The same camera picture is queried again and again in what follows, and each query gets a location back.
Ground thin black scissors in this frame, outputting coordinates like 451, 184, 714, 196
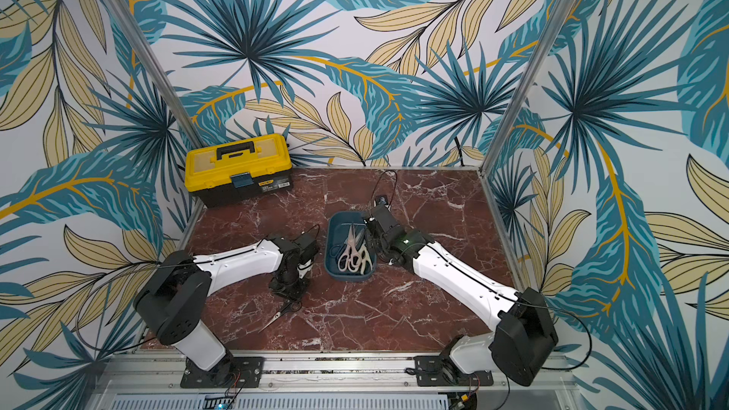
260, 300, 302, 332

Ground teal plastic storage box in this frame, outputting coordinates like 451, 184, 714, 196
325, 211, 376, 282

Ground pink handled kitchen scissors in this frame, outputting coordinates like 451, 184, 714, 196
337, 224, 360, 273

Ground cream handled kitchen scissors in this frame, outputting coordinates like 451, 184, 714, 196
349, 237, 372, 275

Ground blue handled scissors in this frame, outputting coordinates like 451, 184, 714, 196
328, 243, 346, 259

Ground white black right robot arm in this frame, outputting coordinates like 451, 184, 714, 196
364, 205, 558, 386

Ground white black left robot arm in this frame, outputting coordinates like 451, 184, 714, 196
133, 233, 319, 372

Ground yellow black toolbox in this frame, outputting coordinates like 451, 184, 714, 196
184, 134, 292, 209

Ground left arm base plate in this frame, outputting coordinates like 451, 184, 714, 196
180, 356, 265, 389

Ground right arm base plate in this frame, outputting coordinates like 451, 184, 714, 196
412, 355, 494, 388

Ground aluminium front rail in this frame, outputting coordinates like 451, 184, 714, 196
86, 350, 587, 409

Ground right aluminium frame post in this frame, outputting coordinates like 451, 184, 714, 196
480, 0, 575, 178

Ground aluminium frame post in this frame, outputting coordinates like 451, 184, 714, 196
480, 0, 575, 178
103, 0, 205, 149

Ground left aluminium frame post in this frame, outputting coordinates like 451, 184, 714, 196
103, 0, 205, 149

